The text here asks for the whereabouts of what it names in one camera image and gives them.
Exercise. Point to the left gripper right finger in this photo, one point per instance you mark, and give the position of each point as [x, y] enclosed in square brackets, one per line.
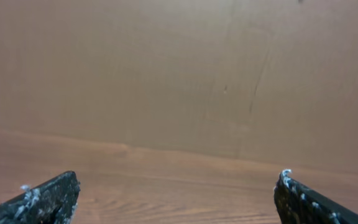
[298, 204]

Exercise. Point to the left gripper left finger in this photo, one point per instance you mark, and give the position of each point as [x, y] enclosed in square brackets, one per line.
[54, 201]

